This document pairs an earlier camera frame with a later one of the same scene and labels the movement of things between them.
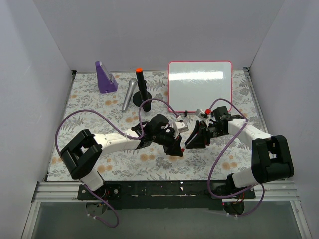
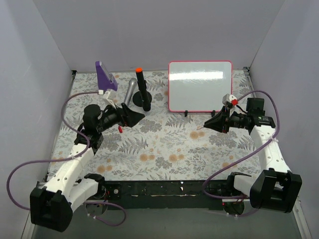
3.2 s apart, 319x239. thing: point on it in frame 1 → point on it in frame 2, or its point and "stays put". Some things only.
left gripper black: x=173 y=142 → x=123 y=115
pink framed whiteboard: x=195 y=85 stays put
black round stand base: x=137 y=98 stays put
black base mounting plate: x=166 y=195 stays put
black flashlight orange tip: x=142 y=86 stays put
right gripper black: x=203 y=132 → x=227 y=121
